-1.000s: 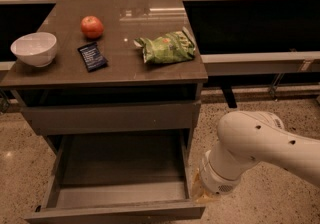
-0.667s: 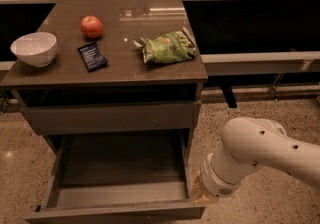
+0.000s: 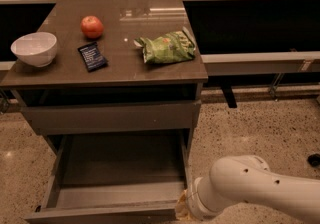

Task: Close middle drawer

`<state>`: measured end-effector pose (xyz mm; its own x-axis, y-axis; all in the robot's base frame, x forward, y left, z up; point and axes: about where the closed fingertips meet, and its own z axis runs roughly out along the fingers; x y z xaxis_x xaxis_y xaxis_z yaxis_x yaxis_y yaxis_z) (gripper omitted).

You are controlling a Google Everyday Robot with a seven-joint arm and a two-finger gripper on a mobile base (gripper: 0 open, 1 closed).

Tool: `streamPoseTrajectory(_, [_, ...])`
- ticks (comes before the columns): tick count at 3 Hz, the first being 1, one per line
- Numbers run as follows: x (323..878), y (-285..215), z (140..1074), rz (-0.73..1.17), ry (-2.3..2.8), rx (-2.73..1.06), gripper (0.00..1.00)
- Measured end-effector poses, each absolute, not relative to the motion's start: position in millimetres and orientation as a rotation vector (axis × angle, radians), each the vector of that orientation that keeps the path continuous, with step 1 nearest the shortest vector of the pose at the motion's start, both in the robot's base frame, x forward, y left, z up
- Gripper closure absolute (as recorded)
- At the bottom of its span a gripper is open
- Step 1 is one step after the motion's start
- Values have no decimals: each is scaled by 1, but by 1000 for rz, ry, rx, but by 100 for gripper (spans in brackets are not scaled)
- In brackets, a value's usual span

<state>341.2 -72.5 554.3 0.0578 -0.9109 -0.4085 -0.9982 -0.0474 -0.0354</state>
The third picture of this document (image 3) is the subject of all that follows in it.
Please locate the green chip bag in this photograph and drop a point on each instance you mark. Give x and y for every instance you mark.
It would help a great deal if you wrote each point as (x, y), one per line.
(173, 47)

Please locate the grey drawer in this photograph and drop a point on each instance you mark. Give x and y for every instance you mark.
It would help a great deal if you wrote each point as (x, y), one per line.
(115, 178)
(103, 118)

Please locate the black object on floor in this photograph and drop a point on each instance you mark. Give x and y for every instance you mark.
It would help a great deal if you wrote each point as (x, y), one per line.
(314, 160)

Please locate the grey bench ledge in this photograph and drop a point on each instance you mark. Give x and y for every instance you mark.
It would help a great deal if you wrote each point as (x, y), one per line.
(261, 63)

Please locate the white ceramic bowl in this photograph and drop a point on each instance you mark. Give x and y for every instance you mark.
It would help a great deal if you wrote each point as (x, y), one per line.
(35, 49)

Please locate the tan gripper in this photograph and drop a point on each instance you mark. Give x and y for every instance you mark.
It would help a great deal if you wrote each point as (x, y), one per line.
(192, 200)

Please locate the dark blue snack packet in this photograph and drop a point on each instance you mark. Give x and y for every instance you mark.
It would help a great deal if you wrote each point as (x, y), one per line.
(92, 57)

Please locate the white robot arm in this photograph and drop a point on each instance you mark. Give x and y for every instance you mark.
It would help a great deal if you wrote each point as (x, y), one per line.
(248, 179)

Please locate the grey drawer cabinet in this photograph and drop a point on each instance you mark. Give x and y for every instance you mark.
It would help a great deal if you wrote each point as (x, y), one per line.
(126, 79)

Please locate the red apple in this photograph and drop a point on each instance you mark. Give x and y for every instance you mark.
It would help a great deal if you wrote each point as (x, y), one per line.
(91, 27)

